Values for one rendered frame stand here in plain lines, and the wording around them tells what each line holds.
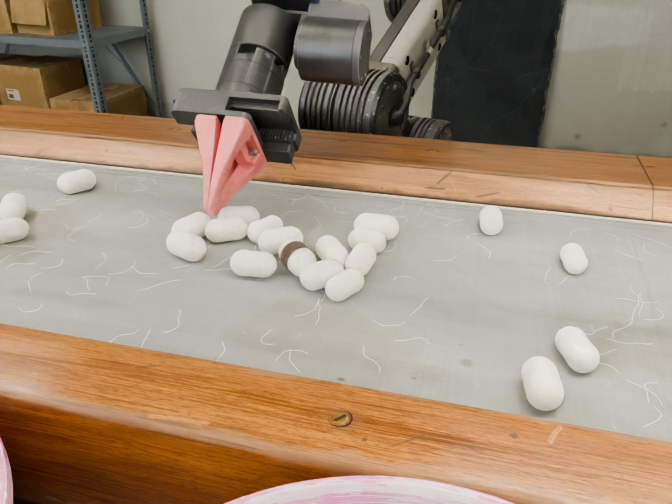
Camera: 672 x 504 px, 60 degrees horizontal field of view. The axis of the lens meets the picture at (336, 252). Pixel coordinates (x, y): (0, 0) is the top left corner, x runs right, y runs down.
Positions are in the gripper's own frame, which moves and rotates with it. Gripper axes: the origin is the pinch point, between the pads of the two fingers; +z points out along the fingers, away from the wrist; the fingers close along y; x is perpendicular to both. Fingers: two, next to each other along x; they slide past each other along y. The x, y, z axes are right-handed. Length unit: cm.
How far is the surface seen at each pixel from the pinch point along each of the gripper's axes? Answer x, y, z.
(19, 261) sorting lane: -2.2, -13.3, 8.2
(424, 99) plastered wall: 162, -4, -138
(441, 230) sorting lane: 6.0, 18.7, -3.1
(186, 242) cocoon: -1.9, -0.1, 4.5
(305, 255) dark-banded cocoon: -2.1, 9.6, 4.3
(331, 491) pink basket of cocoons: -15.0, 16.9, 19.8
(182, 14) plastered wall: 147, -118, -164
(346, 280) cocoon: -3.1, 13.2, 6.1
